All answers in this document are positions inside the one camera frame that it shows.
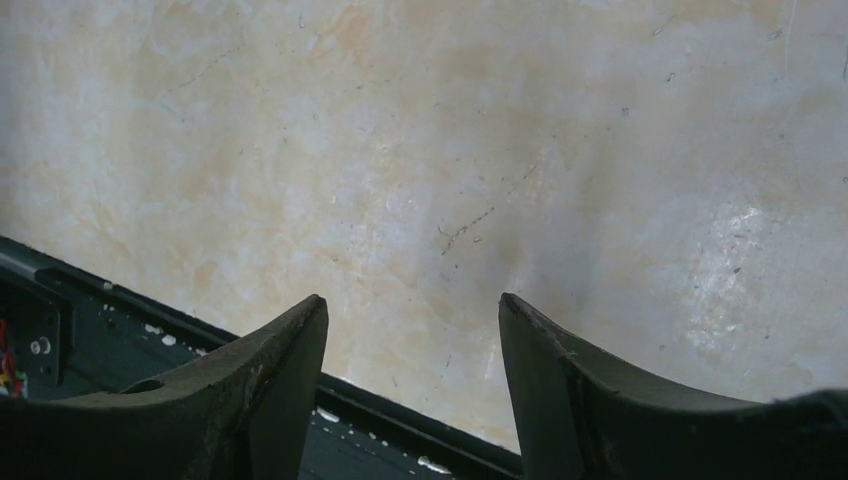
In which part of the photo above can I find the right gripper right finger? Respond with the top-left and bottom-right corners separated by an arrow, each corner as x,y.
498,293 -> 847,479

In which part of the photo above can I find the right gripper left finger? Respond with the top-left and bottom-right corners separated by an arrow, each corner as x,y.
1,295 -> 329,479

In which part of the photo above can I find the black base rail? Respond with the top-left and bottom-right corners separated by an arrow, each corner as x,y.
1,238 -> 523,479

